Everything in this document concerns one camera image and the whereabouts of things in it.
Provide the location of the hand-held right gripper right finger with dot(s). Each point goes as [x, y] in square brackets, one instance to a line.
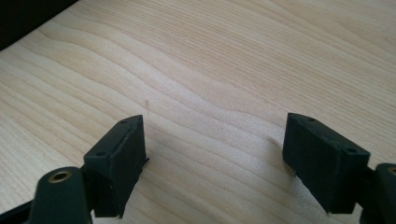
[323, 165]

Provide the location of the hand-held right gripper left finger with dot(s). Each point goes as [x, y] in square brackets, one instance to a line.
[120, 165]

